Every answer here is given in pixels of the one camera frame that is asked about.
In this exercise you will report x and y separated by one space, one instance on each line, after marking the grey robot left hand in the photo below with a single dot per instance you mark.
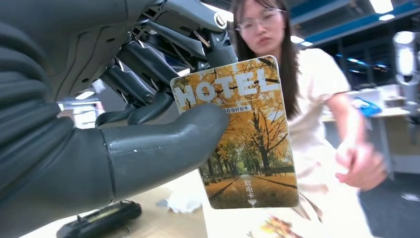
147 148

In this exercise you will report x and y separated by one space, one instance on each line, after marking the hotel key card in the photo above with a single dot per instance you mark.
279 230

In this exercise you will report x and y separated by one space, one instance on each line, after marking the hotel key card autumn trees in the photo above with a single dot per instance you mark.
256 138

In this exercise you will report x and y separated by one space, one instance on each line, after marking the person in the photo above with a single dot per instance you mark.
311 82

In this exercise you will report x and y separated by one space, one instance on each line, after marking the pale office desk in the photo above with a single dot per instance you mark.
400 138

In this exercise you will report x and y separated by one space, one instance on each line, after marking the blue object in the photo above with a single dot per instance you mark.
367 106

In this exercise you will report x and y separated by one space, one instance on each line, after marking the white crumpled tissue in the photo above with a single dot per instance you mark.
183 203

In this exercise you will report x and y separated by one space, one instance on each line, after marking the black device with yellow label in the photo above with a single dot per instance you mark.
98 218

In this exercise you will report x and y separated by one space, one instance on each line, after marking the ceiling light panel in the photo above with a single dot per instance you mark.
380 6
297 39

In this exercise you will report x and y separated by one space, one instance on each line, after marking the clear eyeglasses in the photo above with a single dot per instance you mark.
259 21

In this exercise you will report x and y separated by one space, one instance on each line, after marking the silver metal post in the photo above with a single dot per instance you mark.
407 65

